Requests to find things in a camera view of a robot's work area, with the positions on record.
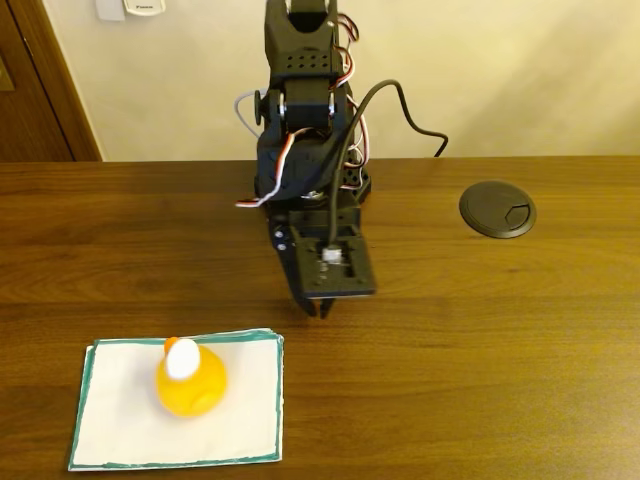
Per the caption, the black gripper camera mount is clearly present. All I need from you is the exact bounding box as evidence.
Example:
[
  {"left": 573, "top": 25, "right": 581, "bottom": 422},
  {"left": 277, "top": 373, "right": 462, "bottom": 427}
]
[{"left": 288, "top": 206, "right": 380, "bottom": 302}]

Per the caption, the brown wooden door frame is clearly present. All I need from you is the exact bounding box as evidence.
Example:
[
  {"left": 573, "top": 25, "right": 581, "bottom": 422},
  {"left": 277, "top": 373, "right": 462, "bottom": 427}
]
[{"left": 8, "top": 0, "right": 104, "bottom": 163}]

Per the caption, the black camera cable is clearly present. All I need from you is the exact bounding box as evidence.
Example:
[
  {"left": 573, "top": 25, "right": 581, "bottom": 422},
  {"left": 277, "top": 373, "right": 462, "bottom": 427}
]
[{"left": 323, "top": 79, "right": 449, "bottom": 262}]

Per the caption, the yellow rubber duck toy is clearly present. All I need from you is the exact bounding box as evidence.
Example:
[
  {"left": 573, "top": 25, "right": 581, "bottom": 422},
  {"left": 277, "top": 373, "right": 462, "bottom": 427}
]
[{"left": 155, "top": 336, "right": 230, "bottom": 420}]

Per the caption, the white wall control panel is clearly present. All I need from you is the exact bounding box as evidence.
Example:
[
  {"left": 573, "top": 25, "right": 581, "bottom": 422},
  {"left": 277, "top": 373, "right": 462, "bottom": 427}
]
[{"left": 122, "top": 0, "right": 167, "bottom": 17}]

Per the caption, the white wall plate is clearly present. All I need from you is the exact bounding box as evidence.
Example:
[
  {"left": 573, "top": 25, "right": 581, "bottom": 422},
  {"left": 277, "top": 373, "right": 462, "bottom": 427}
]
[{"left": 94, "top": 0, "right": 127, "bottom": 22}]

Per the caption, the black round desk grommet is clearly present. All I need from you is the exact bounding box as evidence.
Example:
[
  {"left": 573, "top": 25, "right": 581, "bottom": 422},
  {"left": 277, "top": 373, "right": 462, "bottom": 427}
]
[{"left": 458, "top": 179, "right": 538, "bottom": 240}]

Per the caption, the white paper with green border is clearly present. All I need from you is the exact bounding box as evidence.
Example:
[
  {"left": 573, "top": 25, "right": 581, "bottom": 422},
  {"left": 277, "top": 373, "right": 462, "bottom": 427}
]
[{"left": 67, "top": 327, "right": 285, "bottom": 473}]

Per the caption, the white usb cable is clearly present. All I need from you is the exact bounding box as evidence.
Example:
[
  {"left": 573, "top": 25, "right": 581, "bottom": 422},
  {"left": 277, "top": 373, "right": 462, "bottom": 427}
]
[{"left": 234, "top": 89, "right": 267, "bottom": 139}]

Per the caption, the brown wooden door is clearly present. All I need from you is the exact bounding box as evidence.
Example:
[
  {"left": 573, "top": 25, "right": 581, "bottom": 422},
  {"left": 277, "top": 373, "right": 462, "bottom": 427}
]
[{"left": 0, "top": 0, "right": 76, "bottom": 163}]

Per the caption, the red white black servo wire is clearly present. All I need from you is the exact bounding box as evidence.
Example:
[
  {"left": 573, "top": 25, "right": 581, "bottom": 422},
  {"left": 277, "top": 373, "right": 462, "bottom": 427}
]
[{"left": 234, "top": 127, "right": 315, "bottom": 209}]

